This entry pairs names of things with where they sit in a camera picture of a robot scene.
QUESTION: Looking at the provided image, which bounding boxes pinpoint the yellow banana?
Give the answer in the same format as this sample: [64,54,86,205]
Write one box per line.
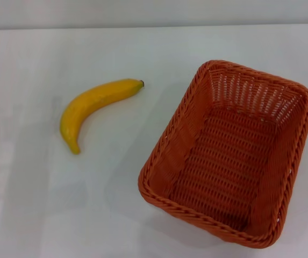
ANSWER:
[59,78,145,155]

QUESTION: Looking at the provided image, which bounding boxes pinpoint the orange woven rectangular basket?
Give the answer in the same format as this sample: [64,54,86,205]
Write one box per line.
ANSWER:
[137,60,308,250]

